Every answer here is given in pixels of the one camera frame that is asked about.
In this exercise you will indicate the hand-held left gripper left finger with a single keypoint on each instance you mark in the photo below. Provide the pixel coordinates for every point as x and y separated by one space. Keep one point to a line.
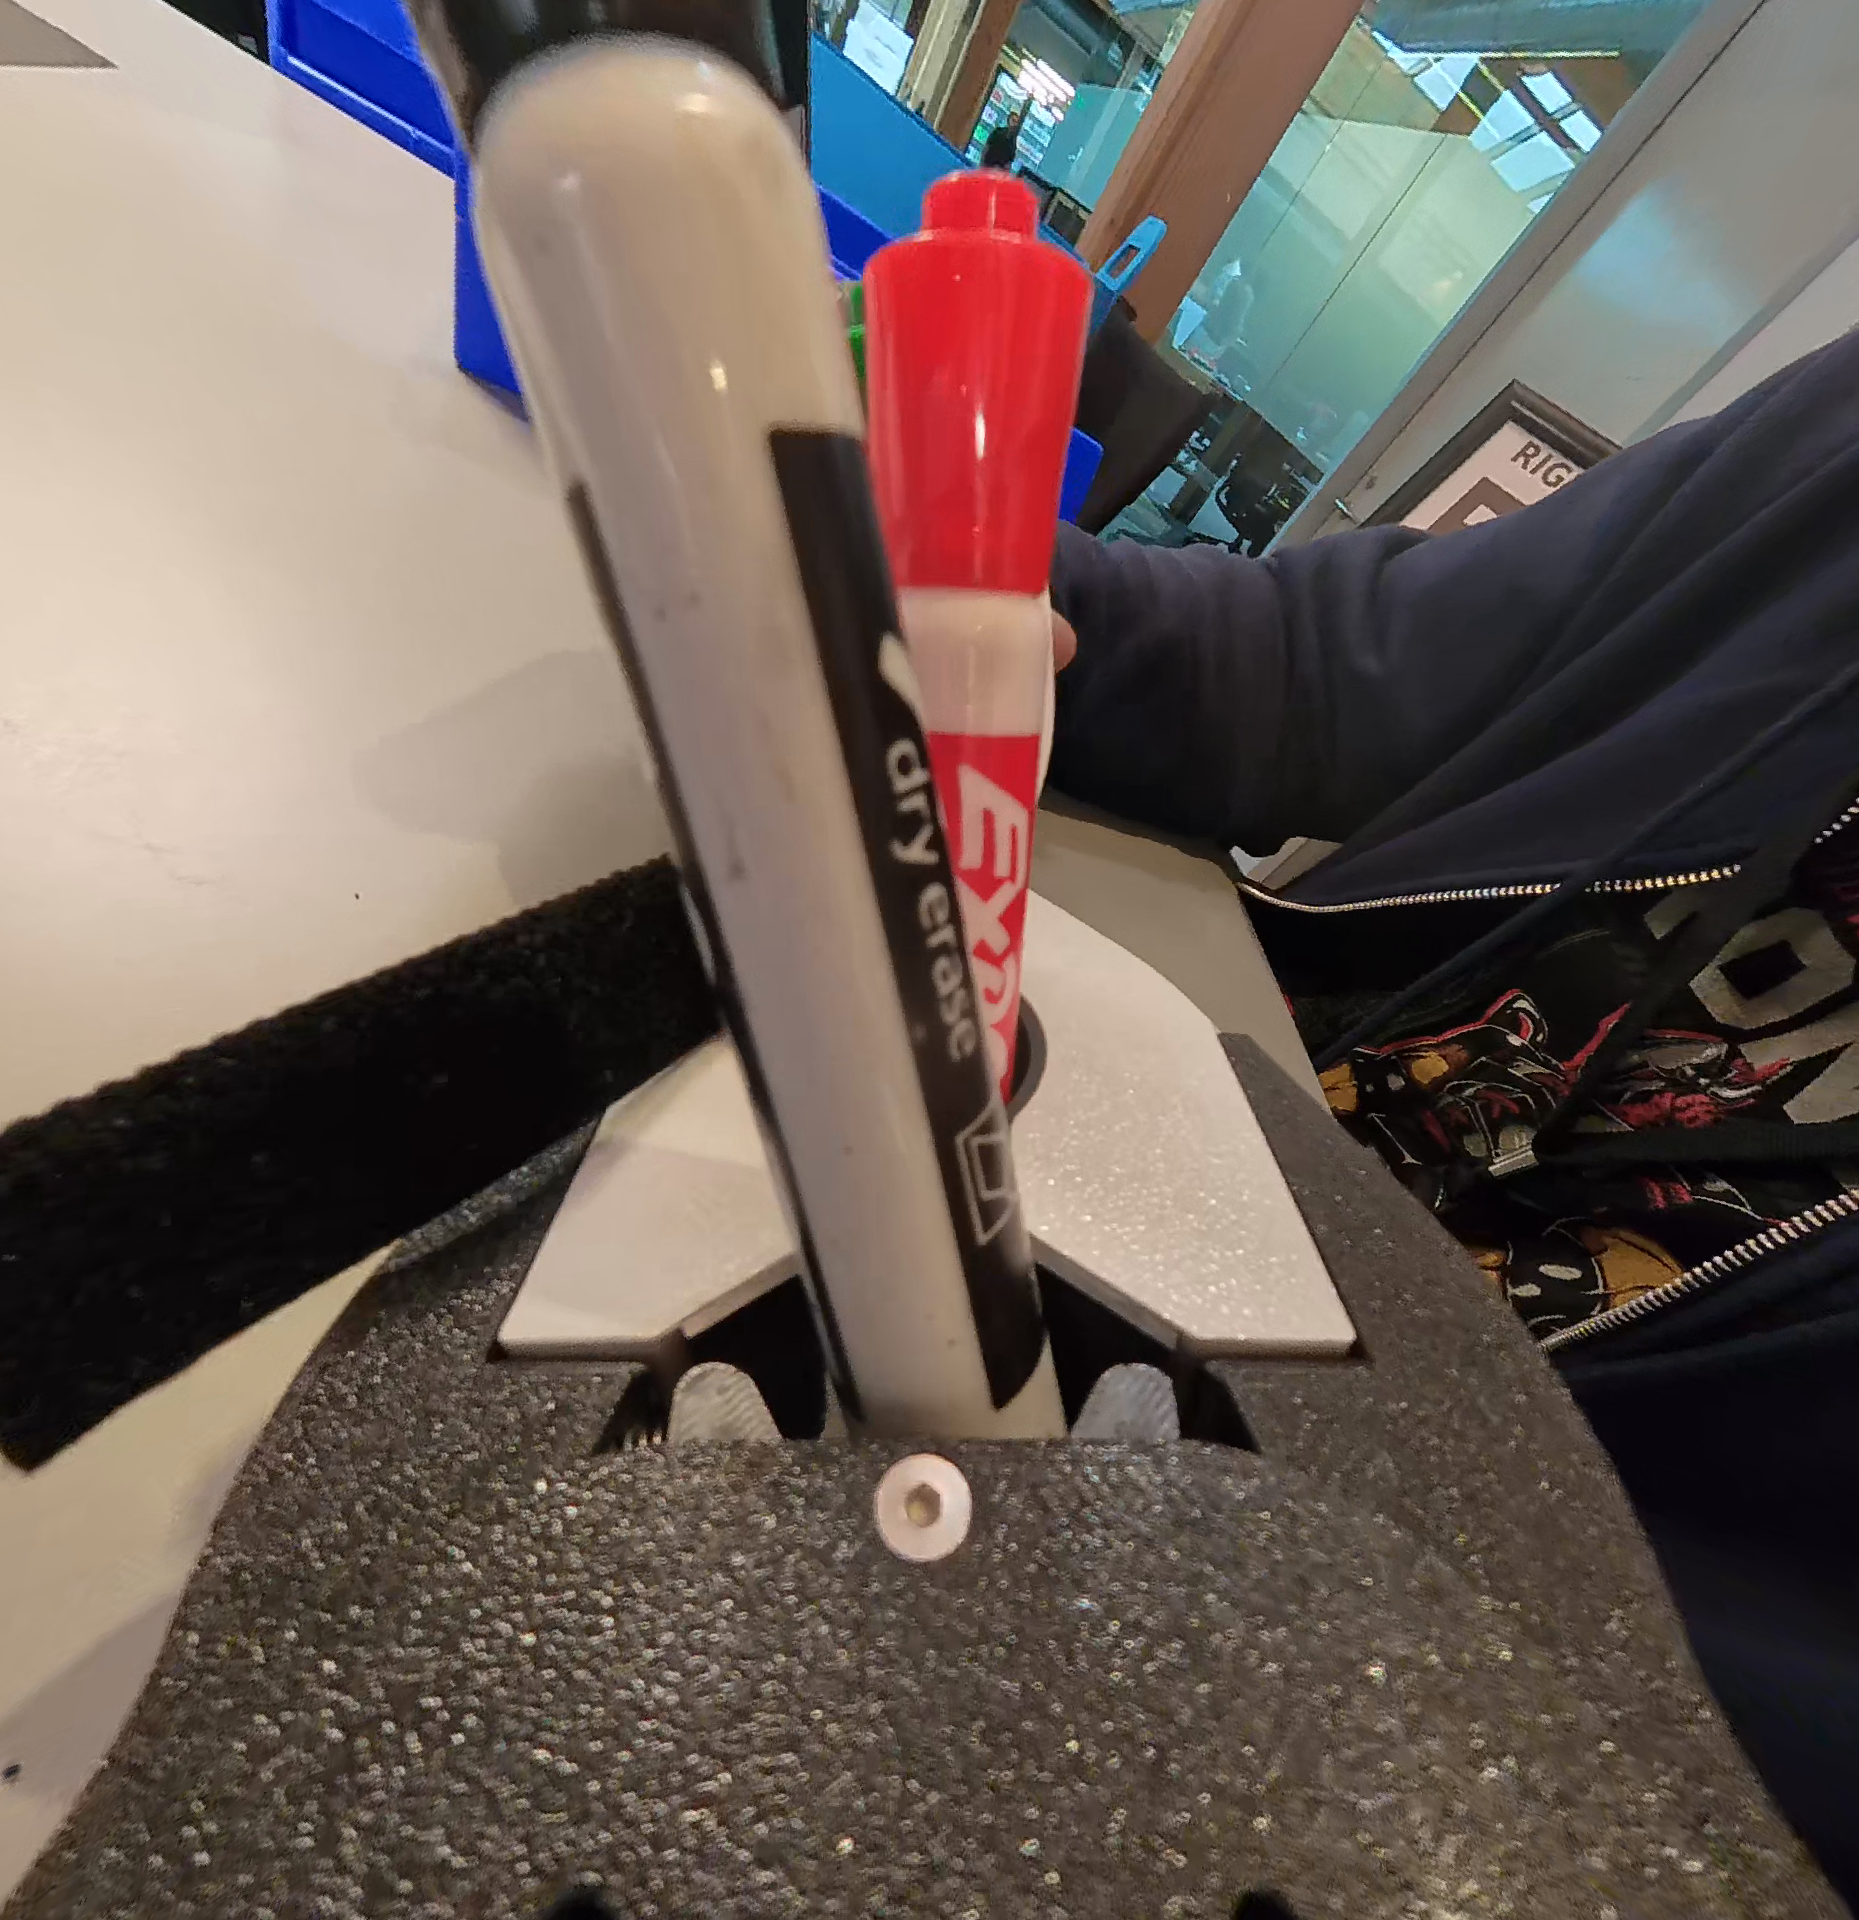
643 1229

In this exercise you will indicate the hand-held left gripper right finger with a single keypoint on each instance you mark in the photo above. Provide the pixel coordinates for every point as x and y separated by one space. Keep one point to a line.
1170 1187

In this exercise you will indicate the black whiteboard marker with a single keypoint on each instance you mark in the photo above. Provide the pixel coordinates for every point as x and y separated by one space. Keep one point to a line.
690 449

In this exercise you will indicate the red whiteboard marker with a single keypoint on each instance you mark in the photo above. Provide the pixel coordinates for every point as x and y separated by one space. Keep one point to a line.
975 420

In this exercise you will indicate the green whiteboard marker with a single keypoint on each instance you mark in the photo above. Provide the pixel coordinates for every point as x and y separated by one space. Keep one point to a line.
857 338

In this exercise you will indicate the blue plastic bin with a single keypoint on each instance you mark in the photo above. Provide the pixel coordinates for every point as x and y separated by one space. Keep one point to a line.
361 61

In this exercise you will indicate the person's right forearm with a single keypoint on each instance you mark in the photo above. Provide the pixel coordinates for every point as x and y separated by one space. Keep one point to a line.
1469 646

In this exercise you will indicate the person's right hand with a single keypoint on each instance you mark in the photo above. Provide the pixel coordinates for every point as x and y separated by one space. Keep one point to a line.
1065 645

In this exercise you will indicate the printed graphic shirt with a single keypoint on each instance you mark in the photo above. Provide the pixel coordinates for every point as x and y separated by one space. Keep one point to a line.
1546 1140

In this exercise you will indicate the dark picture frame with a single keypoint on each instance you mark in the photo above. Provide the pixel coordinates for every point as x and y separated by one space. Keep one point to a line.
1497 465

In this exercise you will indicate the wooden post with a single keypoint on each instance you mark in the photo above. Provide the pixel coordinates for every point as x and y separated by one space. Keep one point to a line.
1231 136

